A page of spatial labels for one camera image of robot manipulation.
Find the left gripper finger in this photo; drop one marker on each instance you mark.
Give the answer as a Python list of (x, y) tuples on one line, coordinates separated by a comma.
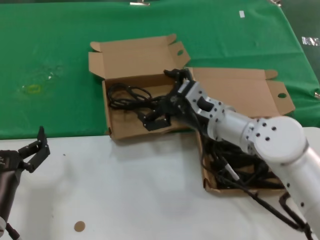
[(42, 150)]

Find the metal table clamp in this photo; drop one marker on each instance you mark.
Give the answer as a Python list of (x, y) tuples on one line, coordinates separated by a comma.
[(140, 3), (317, 94)]

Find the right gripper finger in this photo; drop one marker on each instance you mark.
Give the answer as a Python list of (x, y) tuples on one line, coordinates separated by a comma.
[(181, 75), (156, 122)]

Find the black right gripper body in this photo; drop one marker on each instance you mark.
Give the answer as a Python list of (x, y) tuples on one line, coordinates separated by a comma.
[(180, 107)]

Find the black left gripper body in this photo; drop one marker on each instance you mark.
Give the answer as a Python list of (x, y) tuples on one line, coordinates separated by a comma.
[(8, 190)]

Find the clear tape patch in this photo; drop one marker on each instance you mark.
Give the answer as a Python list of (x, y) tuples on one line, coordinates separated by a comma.
[(51, 75)]

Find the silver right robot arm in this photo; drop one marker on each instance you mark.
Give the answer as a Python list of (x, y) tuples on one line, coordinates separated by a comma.
[(275, 140)]

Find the silver foil tape strip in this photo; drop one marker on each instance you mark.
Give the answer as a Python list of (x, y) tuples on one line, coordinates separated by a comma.
[(310, 41)]

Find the white tape piece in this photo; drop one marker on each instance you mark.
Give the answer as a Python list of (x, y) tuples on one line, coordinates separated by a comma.
[(242, 14)]

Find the green table cloth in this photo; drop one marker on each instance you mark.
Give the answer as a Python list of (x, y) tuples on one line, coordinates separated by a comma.
[(50, 37)]

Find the brown cardboard disc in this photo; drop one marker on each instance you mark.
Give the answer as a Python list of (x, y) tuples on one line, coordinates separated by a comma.
[(79, 226)]

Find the open brown cardboard box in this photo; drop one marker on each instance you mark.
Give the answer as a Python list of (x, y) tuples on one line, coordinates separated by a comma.
[(140, 57), (237, 85)]

